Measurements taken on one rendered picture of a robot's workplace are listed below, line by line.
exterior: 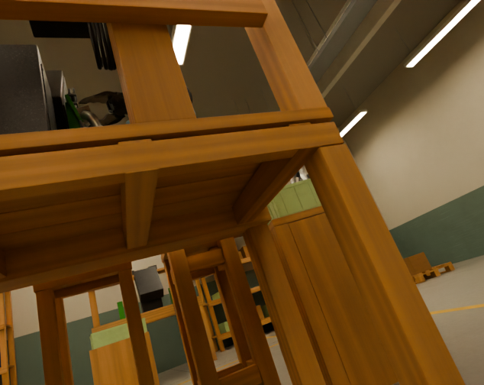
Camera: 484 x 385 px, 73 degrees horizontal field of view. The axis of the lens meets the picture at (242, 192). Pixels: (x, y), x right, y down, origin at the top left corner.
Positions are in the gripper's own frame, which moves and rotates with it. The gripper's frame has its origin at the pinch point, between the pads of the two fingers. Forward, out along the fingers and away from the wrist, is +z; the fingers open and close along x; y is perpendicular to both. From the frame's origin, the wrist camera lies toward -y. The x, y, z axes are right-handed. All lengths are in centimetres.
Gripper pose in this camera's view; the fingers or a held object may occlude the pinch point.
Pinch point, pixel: (87, 114)
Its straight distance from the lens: 123.6
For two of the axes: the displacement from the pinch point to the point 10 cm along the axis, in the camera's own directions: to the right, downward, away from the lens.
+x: -1.8, -8.7, -4.5
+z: -7.8, 4.1, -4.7
